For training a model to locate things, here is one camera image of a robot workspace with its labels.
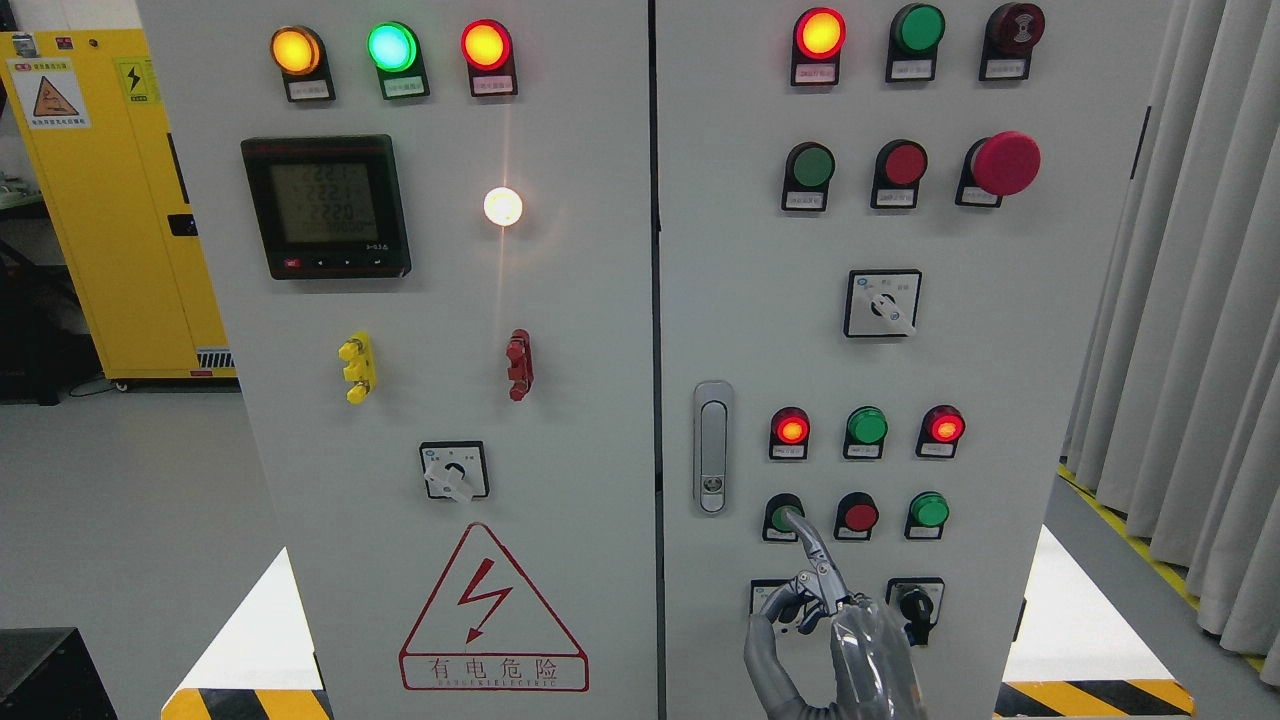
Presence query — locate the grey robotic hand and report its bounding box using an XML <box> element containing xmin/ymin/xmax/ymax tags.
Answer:
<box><xmin>744</xmin><ymin>509</ymin><xmax>927</xmax><ymax>719</ymax></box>

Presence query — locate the green start push button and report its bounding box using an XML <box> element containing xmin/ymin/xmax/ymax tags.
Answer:
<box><xmin>762</xmin><ymin>493</ymin><xmax>805</xmax><ymax>543</ymax></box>

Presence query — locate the lower red push button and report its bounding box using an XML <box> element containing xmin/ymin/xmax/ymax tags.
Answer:
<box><xmin>833</xmin><ymin>492</ymin><xmax>881</xmax><ymax>542</ymax></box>

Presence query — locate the red push button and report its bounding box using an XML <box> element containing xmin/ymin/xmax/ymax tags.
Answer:
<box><xmin>869</xmin><ymin>138</ymin><xmax>928</xmax><ymax>210</ymax></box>
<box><xmin>833</xmin><ymin>492</ymin><xmax>881</xmax><ymax>542</ymax></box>

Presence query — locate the upper red push button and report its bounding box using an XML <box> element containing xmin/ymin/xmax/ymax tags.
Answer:
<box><xmin>869</xmin><ymin>138</ymin><xmax>928</xmax><ymax>210</ymax></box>

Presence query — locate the upper green push button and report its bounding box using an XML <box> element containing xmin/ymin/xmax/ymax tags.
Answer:
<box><xmin>780</xmin><ymin>141</ymin><xmax>835</xmax><ymax>213</ymax></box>

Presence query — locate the red mushroom emergency stop button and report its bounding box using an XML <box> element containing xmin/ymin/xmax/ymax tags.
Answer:
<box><xmin>955</xmin><ymin>131</ymin><xmax>1041</xmax><ymax>208</ymax></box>

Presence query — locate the lower right green indicator light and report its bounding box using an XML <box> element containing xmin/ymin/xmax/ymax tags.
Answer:
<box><xmin>902</xmin><ymin>491</ymin><xmax>951</xmax><ymax>541</ymax></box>

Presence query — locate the green indicator light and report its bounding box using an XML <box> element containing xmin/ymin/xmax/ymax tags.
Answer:
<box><xmin>884</xmin><ymin>3</ymin><xmax>946</xmax><ymax>83</ymax></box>
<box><xmin>844</xmin><ymin>406</ymin><xmax>888</xmax><ymax>461</ymax></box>
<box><xmin>366</xmin><ymin>20</ymin><xmax>430</xmax><ymax>100</ymax></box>
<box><xmin>902</xmin><ymin>491</ymin><xmax>951</xmax><ymax>541</ymax></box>

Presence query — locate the lower middle green indicator light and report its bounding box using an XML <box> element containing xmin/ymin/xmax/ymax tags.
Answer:
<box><xmin>844</xmin><ymin>406</ymin><xmax>888</xmax><ymax>461</ymax></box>

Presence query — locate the lower right red indicator light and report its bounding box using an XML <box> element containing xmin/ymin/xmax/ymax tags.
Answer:
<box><xmin>915</xmin><ymin>404</ymin><xmax>966</xmax><ymax>459</ymax></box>

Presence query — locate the red indicator light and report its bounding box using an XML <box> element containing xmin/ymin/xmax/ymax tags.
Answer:
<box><xmin>460</xmin><ymin>18</ymin><xmax>518</xmax><ymax>97</ymax></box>
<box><xmin>915</xmin><ymin>404</ymin><xmax>966</xmax><ymax>459</ymax></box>
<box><xmin>790</xmin><ymin>6</ymin><xmax>847</xmax><ymax>87</ymax></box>
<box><xmin>768</xmin><ymin>406</ymin><xmax>812</xmax><ymax>461</ymax></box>

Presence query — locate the lower left red indicator light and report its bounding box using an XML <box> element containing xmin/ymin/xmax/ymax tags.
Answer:
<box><xmin>768</xmin><ymin>406</ymin><xmax>812</xmax><ymax>461</ymax></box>

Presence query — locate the yellow black hazard floor tape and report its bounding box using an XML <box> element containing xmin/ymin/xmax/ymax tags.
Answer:
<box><xmin>1056</xmin><ymin>464</ymin><xmax>1271</xmax><ymax>676</ymax></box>

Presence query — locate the grey curtain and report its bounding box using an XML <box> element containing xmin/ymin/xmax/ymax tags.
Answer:
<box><xmin>1064</xmin><ymin>1</ymin><xmax>1279</xmax><ymax>685</ymax></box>

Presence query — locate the red electrical hazard warning sticker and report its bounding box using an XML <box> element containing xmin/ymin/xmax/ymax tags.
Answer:
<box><xmin>399</xmin><ymin>521</ymin><xmax>590</xmax><ymax>692</ymax></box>

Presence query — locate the red terminal connector block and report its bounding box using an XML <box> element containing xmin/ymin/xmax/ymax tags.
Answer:
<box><xmin>506</xmin><ymin>329</ymin><xmax>535</xmax><ymax>402</ymax></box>

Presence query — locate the grey electrical control cabinet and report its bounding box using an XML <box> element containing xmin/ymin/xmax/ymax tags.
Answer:
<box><xmin>140</xmin><ymin>1</ymin><xmax>1172</xmax><ymax>719</ymax></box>

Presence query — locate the white glowing indicator light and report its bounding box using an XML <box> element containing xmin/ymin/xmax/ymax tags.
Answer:
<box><xmin>483</xmin><ymin>186</ymin><xmax>524</xmax><ymax>228</ymax></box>

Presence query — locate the yellow terminal connector block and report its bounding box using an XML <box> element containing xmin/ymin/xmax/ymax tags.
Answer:
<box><xmin>337</xmin><ymin>331</ymin><xmax>378</xmax><ymax>405</ymax></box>

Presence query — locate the red indicator light right top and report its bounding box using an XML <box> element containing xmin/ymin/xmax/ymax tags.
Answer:
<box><xmin>790</xmin><ymin>6</ymin><xmax>847</xmax><ymax>87</ymax></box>

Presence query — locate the green indicator light right top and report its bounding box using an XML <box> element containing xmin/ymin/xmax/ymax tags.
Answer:
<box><xmin>884</xmin><ymin>3</ymin><xmax>946</xmax><ymax>83</ymax></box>

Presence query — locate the dark red buzzer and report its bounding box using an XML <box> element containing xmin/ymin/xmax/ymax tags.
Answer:
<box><xmin>978</xmin><ymin>3</ymin><xmax>1044</xmax><ymax>82</ymax></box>

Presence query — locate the black digital power meter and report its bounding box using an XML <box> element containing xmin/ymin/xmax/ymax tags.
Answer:
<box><xmin>241</xmin><ymin>135</ymin><xmax>412</xmax><ymax>281</ymax></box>

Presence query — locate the red indicator light top left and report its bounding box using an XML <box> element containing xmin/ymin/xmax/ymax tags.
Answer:
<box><xmin>460</xmin><ymin>18</ymin><xmax>518</xmax><ymax>97</ymax></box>

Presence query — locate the green indicator light top left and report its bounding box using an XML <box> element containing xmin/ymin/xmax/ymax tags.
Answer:
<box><xmin>366</xmin><ymin>20</ymin><xmax>430</xmax><ymax>100</ymax></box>

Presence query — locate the black box bottom left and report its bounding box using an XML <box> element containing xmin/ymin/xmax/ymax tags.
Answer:
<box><xmin>1</xmin><ymin>626</ymin><xmax>118</xmax><ymax>719</ymax></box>

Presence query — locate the amber indicator light top left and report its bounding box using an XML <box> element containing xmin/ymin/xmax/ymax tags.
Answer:
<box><xmin>270</xmin><ymin>26</ymin><xmax>337</xmax><ymax>102</ymax></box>

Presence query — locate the yellow safety storage cabinet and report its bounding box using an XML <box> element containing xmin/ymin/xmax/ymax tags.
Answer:
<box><xmin>3</xmin><ymin>29</ymin><xmax>236</xmax><ymax>382</ymax></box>

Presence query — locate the black key selector switch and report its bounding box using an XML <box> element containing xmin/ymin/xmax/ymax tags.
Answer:
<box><xmin>886</xmin><ymin>577</ymin><xmax>945</xmax><ymax>646</ymax></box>

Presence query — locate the lower white selector switch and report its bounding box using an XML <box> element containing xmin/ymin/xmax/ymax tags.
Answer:
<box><xmin>749</xmin><ymin>579</ymin><xmax>813</xmax><ymax>624</ymax></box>

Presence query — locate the silver cabinet door handle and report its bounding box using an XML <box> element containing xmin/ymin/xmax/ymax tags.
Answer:
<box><xmin>692</xmin><ymin>380</ymin><xmax>733</xmax><ymax>514</ymax></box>

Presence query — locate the upper right selector switch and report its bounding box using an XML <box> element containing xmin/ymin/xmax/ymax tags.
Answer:
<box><xmin>844</xmin><ymin>269</ymin><xmax>923</xmax><ymax>340</ymax></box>

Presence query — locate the left door selector switch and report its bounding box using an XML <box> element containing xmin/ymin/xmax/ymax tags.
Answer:
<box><xmin>419</xmin><ymin>441</ymin><xmax>490</xmax><ymax>503</ymax></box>

